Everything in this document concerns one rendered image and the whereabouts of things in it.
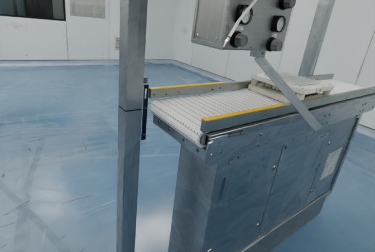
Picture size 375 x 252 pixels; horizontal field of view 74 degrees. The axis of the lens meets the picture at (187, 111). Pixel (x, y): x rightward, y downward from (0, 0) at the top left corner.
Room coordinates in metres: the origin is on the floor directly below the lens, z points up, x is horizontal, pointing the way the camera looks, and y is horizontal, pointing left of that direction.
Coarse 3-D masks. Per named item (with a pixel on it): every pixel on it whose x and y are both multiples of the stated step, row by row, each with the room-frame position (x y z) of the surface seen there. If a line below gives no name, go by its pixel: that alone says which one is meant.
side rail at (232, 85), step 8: (248, 80) 1.08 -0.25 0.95; (168, 88) 0.80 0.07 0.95; (176, 88) 0.82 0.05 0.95; (184, 88) 0.85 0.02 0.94; (192, 88) 0.87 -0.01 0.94; (200, 88) 0.89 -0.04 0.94; (208, 88) 0.92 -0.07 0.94; (216, 88) 0.95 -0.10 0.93; (224, 88) 0.98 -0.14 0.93; (232, 88) 1.01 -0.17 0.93; (240, 88) 1.04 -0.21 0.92; (152, 96) 0.77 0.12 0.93; (160, 96) 0.79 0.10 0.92; (168, 96) 0.81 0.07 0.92
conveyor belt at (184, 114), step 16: (192, 96) 0.86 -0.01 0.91; (208, 96) 0.88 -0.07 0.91; (224, 96) 0.91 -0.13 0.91; (240, 96) 0.93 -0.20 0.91; (256, 96) 0.96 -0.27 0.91; (160, 112) 0.71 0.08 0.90; (176, 112) 0.68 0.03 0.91; (192, 112) 0.70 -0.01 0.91; (208, 112) 0.71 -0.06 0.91; (224, 112) 0.73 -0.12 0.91; (176, 128) 0.64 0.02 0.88; (192, 128) 0.59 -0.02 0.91; (224, 128) 0.62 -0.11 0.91
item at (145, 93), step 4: (144, 88) 0.76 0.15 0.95; (144, 92) 0.76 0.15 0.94; (144, 96) 0.76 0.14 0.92; (144, 100) 0.76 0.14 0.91; (144, 104) 0.76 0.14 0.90; (144, 108) 0.76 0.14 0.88; (144, 112) 0.76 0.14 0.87; (144, 116) 0.76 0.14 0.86; (144, 120) 0.76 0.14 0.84; (144, 124) 0.76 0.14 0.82; (144, 128) 0.76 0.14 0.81; (144, 132) 0.76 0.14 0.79; (144, 136) 0.76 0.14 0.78
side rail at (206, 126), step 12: (324, 96) 0.95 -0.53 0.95; (336, 96) 1.01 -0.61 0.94; (348, 96) 1.09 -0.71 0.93; (276, 108) 0.74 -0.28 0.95; (288, 108) 0.78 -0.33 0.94; (216, 120) 0.57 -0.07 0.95; (228, 120) 0.60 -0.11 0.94; (240, 120) 0.63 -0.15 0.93; (252, 120) 0.67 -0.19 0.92; (204, 132) 0.55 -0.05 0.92
